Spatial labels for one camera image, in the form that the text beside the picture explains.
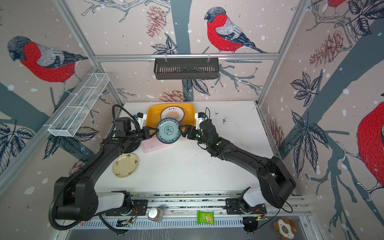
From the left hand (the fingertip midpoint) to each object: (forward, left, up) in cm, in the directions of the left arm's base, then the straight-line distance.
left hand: (157, 130), depth 80 cm
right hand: (-1, -14, +1) cm, 14 cm away
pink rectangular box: (+1, +6, -16) cm, 17 cm away
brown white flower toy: (-43, -62, -16) cm, 77 cm away
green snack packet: (-38, -26, -18) cm, 50 cm away
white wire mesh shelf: (+3, +41, +10) cm, 42 cm away
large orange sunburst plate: (+28, -6, -16) cm, 32 cm away
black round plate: (-13, +9, +7) cm, 17 cm away
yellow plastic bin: (+29, +10, -16) cm, 35 cm away
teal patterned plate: (+1, -6, -2) cm, 7 cm away
